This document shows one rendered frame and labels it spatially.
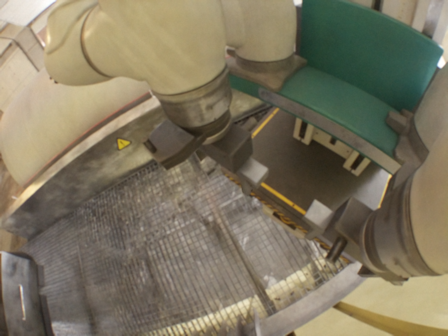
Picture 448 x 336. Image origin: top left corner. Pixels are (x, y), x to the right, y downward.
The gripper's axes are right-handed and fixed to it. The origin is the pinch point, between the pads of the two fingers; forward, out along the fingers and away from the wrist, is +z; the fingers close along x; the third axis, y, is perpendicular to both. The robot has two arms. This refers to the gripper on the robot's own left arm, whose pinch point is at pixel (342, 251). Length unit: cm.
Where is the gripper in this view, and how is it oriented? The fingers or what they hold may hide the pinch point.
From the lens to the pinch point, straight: 36.7
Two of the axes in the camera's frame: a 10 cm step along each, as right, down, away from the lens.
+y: -6.5, 7.1, -2.6
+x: 7.4, 5.2, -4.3
